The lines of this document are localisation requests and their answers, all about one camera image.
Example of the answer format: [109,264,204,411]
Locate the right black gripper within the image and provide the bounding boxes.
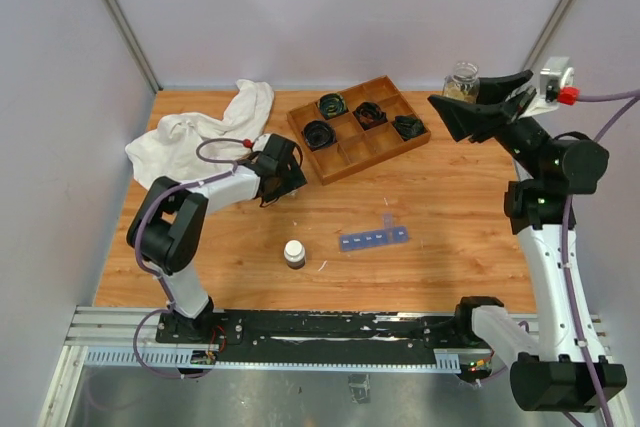
[426,70,550,182]

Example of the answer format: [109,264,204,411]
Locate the clear jar of pills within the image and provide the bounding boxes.
[442,61,480,103]

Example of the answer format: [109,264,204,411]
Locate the blue weekly pill organizer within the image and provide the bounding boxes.
[339,213,410,252]

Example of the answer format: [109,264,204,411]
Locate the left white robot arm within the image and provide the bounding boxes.
[126,134,307,344]

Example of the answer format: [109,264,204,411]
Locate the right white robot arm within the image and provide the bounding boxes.
[429,58,627,416]

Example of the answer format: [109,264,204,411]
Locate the rolled belt right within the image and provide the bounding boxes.
[392,115,427,141]

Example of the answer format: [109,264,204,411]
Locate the white cap dark bottle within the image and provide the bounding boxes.
[283,240,306,270]

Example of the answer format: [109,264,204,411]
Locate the wooden compartment tray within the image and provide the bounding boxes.
[287,76,431,185]

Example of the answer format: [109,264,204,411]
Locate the rolled belt back left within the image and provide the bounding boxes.
[317,92,348,120]

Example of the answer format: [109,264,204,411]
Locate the white crumpled cloth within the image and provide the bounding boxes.
[125,79,275,189]

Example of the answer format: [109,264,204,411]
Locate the rolled belt middle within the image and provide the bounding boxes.
[354,102,387,130]

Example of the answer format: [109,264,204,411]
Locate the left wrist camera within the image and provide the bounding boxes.
[251,133,271,153]

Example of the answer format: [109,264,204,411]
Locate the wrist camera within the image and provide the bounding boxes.
[526,57,575,116]
[251,133,271,153]

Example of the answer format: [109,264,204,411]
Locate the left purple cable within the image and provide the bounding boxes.
[131,136,254,380]

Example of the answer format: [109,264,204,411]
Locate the purple cable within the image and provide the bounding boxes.
[131,136,254,380]
[557,86,640,427]

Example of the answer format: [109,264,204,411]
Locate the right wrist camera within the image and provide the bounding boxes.
[526,57,575,116]

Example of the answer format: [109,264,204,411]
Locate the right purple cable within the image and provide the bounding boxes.
[557,86,640,427]

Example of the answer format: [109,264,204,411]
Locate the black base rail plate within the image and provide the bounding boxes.
[155,309,488,365]

